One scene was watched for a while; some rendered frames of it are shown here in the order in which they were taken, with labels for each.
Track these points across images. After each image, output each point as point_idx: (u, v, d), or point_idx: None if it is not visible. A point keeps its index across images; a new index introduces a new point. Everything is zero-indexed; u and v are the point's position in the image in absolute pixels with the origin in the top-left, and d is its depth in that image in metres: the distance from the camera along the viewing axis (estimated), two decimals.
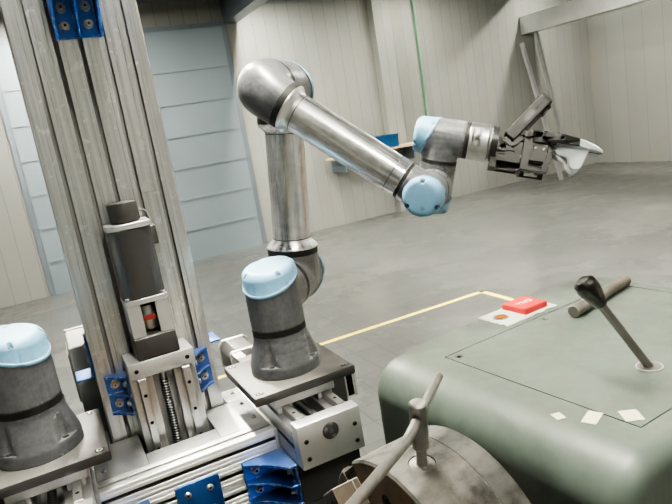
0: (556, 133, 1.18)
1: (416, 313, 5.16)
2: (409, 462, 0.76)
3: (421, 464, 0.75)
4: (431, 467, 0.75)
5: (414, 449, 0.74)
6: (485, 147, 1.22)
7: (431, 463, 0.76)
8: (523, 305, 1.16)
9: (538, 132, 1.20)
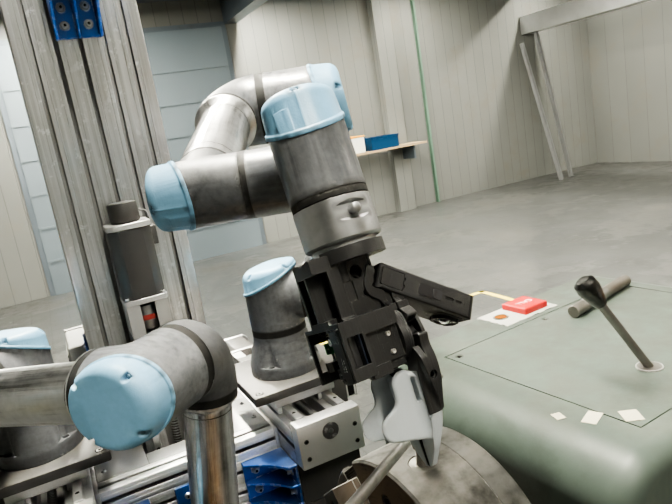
0: (435, 357, 0.54)
1: None
2: (409, 462, 0.76)
3: (421, 464, 0.75)
4: (431, 467, 0.75)
5: (414, 449, 0.74)
6: (341, 235, 0.54)
7: None
8: (523, 305, 1.16)
9: (416, 323, 0.55)
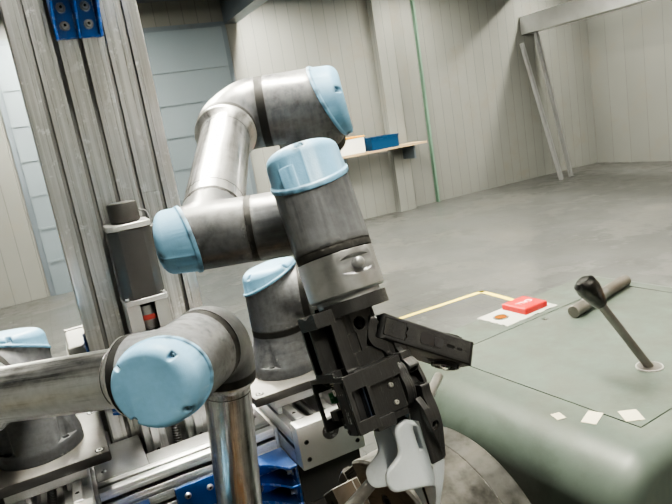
0: (436, 408, 0.55)
1: (416, 313, 5.16)
2: None
3: None
4: None
5: None
6: (345, 289, 0.55)
7: None
8: (523, 305, 1.16)
9: (418, 373, 0.57)
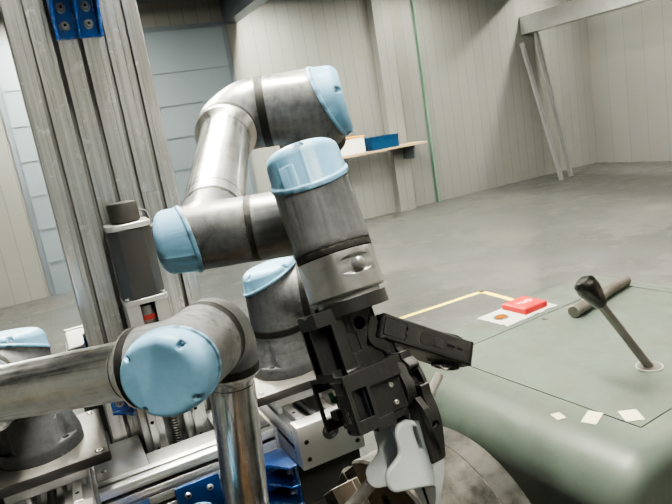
0: (436, 408, 0.55)
1: (416, 313, 5.16)
2: None
3: None
4: None
5: None
6: (345, 289, 0.55)
7: None
8: (523, 305, 1.16)
9: (418, 373, 0.57)
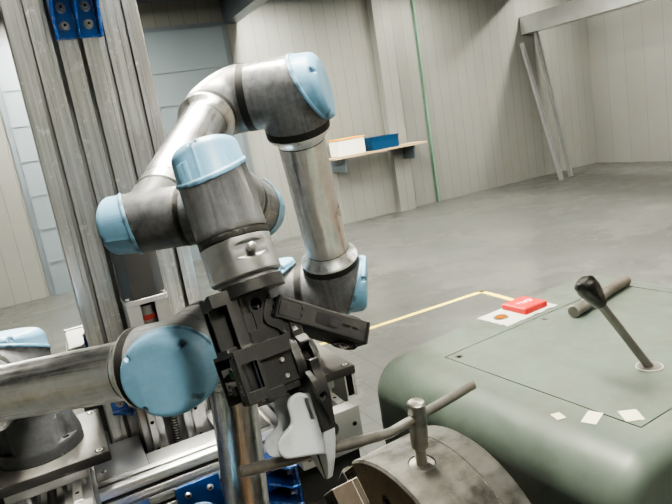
0: (324, 380, 0.60)
1: (416, 313, 5.16)
2: (411, 458, 0.77)
3: (418, 463, 0.75)
4: (427, 469, 0.75)
5: (411, 446, 0.75)
6: (239, 272, 0.60)
7: (430, 466, 0.75)
8: (523, 305, 1.16)
9: (310, 349, 0.61)
